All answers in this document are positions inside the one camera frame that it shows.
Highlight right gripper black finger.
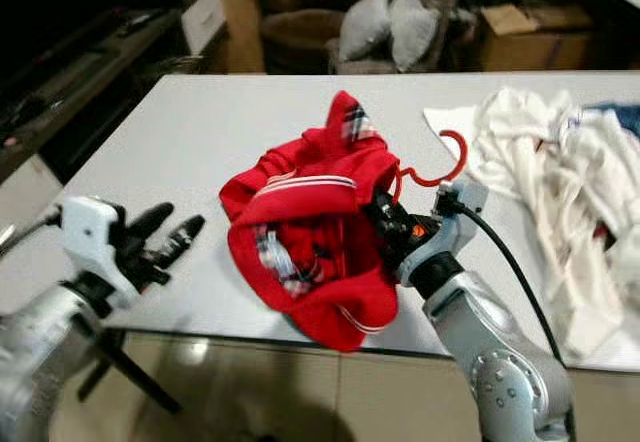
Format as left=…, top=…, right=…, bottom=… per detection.
left=360, top=190, right=399, bottom=231

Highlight open brown cardboard box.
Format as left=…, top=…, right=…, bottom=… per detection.
left=475, top=4, right=596, bottom=71

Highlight red plastic hanger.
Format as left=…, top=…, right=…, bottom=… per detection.
left=398, top=127, right=471, bottom=201

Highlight dark-topped white TV stand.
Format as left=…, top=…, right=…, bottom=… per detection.
left=0, top=0, right=226, bottom=225

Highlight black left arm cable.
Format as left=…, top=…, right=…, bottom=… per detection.
left=0, top=207, right=63, bottom=258

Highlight black flat television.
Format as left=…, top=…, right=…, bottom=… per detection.
left=0, top=0, right=181, bottom=93

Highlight brown round basket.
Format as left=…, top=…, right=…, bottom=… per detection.
left=260, top=10, right=341, bottom=75

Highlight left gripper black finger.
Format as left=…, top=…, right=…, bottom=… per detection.
left=158, top=213, right=207, bottom=266
left=122, top=201, right=176, bottom=248

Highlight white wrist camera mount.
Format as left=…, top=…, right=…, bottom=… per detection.
left=395, top=180, right=489, bottom=288
left=60, top=196, right=126, bottom=288

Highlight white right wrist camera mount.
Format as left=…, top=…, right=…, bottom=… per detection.
left=395, top=180, right=489, bottom=288

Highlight blue denim jeans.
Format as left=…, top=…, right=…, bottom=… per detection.
left=600, top=102, right=640, bottom=141

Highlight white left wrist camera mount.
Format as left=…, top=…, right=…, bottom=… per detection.
left=60, top=196, right=126, bottom=288

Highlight red top with plaid lining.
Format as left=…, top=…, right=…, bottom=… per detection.
left=218, top=90, right=403, bottom=353

